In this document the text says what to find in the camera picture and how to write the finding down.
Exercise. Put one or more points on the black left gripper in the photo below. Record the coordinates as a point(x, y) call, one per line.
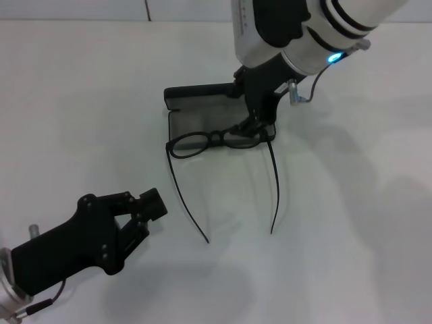
point(67, 249)

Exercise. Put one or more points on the black glasses case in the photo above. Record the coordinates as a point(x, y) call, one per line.
point(202, 118)

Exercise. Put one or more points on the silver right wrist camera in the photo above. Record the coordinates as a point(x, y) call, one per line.
point(246, 33)

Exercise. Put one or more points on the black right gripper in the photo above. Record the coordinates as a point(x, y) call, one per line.
point(263, 84)

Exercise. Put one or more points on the black round-lens glasses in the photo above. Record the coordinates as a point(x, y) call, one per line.
point(209, 138)

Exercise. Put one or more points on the left wrist silver plug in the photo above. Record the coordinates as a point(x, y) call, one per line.
point(34, 231)

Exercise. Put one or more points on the white and silver right robot arm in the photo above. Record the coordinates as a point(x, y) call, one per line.
point(354, 13)

